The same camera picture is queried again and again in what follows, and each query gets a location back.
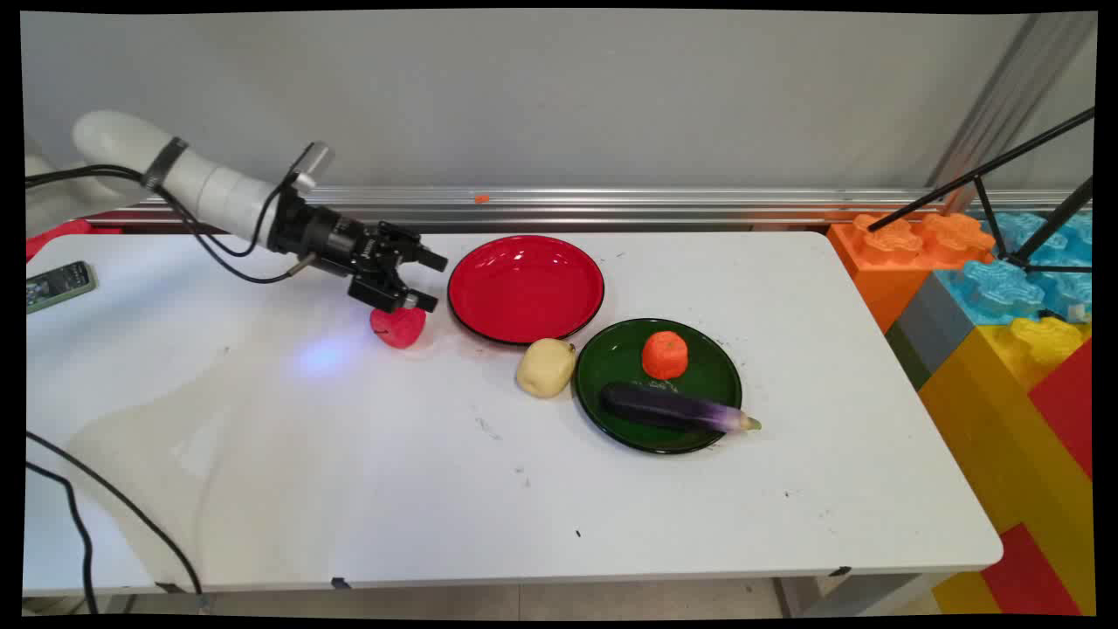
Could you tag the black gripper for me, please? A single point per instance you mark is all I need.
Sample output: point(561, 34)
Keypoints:
point(327, 236)

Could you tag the orange toy fruit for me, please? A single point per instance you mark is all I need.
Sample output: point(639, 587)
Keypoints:
point(665, 355)

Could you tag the red toy apple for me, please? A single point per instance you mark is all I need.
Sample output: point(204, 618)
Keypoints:
point(400, 327)

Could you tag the red plate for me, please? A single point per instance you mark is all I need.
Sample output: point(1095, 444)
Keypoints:
point(526, 288)

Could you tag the pale yellow toy pear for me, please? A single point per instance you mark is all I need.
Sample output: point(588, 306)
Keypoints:
point(545, 369)

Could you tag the green plate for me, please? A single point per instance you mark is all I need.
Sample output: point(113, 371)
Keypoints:
point(624, 358)

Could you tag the purple toy eggplant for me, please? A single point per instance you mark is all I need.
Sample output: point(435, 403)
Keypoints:
point(664, 407)

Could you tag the smartphone with green case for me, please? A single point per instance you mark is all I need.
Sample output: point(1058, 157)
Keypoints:
point(58, 286)

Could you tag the red object behind table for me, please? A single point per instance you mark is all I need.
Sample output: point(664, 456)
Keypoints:
point(54, 236)

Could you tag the orange giant building block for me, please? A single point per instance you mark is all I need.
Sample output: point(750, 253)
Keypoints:
point(882, 262)

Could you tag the dark green giant block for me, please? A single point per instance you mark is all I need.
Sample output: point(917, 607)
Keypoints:
point(908, 354)

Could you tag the grey giant building block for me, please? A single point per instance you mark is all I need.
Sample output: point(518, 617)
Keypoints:
point(933, 325)

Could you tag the blue giant building block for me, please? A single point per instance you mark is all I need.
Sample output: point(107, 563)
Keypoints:
point(996, 288)

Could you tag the black tripod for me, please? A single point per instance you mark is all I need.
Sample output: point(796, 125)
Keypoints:
point(987, 170)

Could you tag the yellow giant building block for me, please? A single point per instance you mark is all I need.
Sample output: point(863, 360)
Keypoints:
point(996, 419)

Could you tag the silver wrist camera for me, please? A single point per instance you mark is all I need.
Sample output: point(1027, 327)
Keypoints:
point(312, 162)

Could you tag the aluminium rail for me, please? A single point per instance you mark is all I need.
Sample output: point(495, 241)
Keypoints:
point(664, 208)

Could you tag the grey table leg frame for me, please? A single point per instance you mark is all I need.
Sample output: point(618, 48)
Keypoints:
point(838, 596)

